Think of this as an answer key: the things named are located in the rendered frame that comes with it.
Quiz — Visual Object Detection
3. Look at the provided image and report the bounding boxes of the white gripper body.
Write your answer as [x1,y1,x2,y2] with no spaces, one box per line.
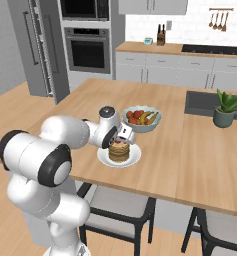
[120,131,138,145]

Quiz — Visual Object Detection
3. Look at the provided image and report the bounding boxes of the brown pancake stack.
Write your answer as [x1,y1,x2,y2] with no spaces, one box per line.
[108,141,131,163]

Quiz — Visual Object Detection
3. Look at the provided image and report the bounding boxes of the grey fridge door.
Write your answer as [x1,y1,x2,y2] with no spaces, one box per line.
[29,0,71,105]

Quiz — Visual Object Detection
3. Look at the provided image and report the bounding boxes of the grey fridge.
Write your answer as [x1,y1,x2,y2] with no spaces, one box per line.
[7,0,55,98]

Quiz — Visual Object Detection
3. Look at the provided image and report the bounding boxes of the pale blue fruit bowl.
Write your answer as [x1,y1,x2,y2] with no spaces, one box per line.
[122,105,164,134]

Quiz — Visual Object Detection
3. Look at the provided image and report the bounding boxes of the red apple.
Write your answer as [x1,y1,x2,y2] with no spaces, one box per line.
[132,110,145,120]

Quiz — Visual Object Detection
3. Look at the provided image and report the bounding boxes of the yellow banana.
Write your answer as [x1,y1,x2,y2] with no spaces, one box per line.
[139,111,160,126]

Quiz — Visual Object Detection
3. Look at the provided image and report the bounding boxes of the white round plate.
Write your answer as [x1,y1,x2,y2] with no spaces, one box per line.
[96,143,142,169]

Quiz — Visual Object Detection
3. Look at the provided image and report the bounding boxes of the black stool beige seat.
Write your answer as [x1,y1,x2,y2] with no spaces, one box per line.
[76,181,157,256]
[180,206,237,256]

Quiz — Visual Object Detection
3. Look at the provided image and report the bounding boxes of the dark grey sink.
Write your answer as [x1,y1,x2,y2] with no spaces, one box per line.
[184,90,237,118]

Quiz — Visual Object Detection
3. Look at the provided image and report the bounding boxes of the grey base cupboards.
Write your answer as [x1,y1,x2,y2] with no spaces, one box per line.
[115,51,237,95]

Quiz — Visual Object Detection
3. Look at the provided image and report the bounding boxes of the green potted plant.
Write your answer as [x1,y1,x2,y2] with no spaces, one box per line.
[212,88,237,129]

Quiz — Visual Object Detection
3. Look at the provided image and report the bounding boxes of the steel built-in oven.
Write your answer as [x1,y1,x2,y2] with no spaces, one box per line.
[63,27,112,75]

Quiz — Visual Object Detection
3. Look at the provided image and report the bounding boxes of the wooden knife block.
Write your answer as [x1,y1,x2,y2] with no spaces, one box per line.
[156,23,167,47]

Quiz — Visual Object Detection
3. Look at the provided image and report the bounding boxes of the black hob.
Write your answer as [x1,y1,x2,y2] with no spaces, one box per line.
[181,43,237,57]

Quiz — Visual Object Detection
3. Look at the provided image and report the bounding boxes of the black microwave oven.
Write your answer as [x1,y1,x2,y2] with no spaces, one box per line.
[59,0,111,22]

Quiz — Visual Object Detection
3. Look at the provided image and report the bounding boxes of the wooden hanging spatula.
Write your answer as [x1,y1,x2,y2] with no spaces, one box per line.
[221,11,230,33]

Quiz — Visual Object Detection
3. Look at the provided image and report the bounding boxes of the grey wall cupboards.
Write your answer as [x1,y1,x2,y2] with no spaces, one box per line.
[118,0,190,16]

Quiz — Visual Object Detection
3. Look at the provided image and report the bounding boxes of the grey fridge door handle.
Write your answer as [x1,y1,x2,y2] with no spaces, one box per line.
[22,11,40,67]

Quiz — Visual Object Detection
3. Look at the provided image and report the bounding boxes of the wooden tool rail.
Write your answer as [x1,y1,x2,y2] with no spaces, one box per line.
[208,7,235,12]

